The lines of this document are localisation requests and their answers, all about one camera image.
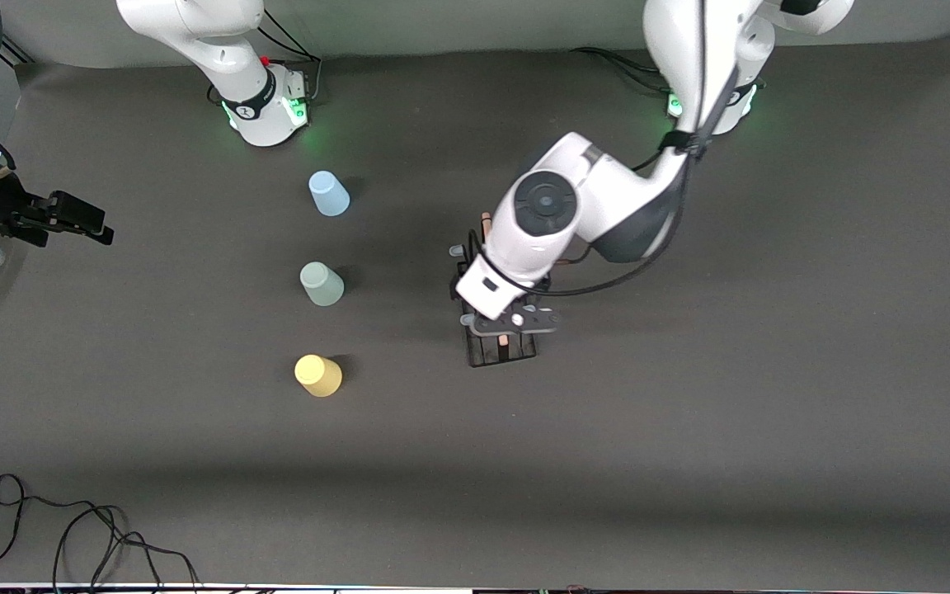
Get black arm base cables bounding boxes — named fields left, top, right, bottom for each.
left=570, top=45, right=674, bottom=96
left=208, top=7, right=324, bottom=106

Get black right arm base cables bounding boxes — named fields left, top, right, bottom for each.
left=208, top=7, right=324, bottom=106

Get light blue plastic cup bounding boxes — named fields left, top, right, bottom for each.
left=308, top=171, right=351, bottom=217

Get yellow plastic cup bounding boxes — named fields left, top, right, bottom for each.
left=294, top=354, right=343, bottom=398

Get black wire cup holder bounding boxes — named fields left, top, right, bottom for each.
left=448, top=212, right=539, bottom=369

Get pale green plastic cup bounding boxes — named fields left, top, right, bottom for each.
left=299, top=262, right=346, bottom=307

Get loose black cable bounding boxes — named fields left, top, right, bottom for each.
left=0, top=474, right=204, bottom=593

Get dark grey table mat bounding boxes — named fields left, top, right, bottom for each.
left=0, top=29, right=950, bottom=588

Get black left arm base cables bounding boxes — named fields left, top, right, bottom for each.
left=570, top=45, right=674, bottom=96

